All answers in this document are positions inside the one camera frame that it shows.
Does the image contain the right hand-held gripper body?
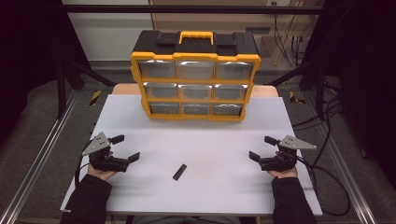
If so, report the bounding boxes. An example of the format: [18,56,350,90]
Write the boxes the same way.
[259,134,318,173]

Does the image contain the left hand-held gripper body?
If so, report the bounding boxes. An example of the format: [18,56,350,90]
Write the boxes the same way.
[81,132,130,173]

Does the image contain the small black bar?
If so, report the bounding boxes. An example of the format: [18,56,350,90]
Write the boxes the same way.
[172,163,188,182]

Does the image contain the clear plastic drawer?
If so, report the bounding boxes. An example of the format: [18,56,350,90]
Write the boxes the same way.
[176,60,216,80]

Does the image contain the yellow black organizer cabinet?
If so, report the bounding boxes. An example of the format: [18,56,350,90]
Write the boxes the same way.
[129,30,262,122]

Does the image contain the person's right hand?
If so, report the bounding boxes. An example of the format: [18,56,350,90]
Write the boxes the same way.
[266,165,300,180]

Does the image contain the person's left hand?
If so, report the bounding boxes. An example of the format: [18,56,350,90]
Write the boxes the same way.
[87,164,118,182]

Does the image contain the wooden table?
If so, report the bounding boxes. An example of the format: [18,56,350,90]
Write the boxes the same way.
[111,83,280,98]

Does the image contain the white table board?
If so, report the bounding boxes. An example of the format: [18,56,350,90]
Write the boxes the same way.
[60,93,324,217]

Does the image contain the black metal stand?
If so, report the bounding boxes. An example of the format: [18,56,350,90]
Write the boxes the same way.
[266,59,326,119]
[56,59,117,119]

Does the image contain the grid of clear organizer drawers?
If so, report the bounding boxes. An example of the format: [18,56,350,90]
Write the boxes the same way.
[137,59,255,117]

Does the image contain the grey power strip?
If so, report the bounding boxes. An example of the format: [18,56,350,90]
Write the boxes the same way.
[245,26,272,35]

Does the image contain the black curtain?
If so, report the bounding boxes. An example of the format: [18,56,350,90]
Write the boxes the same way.
[303,0,396,189]
[0,0,92,150]

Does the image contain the black horizontal crossbar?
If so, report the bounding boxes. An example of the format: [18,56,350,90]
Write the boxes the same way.
[61,4,326,15]

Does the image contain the left hand-held gripper cable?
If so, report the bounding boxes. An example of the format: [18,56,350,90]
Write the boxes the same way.
[74,141,94,189]

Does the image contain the hand-held gripper cable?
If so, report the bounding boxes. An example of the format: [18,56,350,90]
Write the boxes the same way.
[295,154,352,217]
[74,141,94,189]

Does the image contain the right hand-held gripper cable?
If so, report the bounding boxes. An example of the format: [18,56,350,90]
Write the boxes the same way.
[295,154,352,217]

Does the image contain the bundle of black floor cables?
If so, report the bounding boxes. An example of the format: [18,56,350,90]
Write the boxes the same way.
[291,78,345,169]

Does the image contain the aluminium floor rail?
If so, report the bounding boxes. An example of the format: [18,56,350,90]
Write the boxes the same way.
[302,91,378,224]
[0,90,82,224]

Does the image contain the hanging background cables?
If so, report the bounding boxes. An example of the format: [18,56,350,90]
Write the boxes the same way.
[271,0,312,67]

